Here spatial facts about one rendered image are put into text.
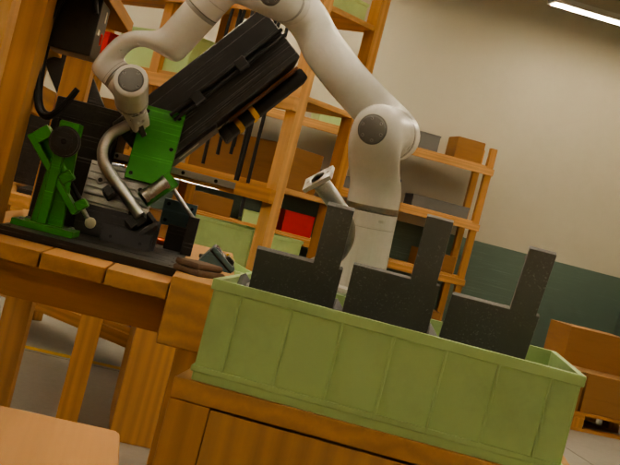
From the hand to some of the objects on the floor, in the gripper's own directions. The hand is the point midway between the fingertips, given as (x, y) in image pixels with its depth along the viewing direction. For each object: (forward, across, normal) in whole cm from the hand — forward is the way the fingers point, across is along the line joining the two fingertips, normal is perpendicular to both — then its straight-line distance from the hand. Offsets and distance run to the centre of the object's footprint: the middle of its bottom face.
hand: (132, 121), depth 306 cm
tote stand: (-65, +150, -53) cm, 172 cm away
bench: (+45, +83, -78) cm, 122 cm away
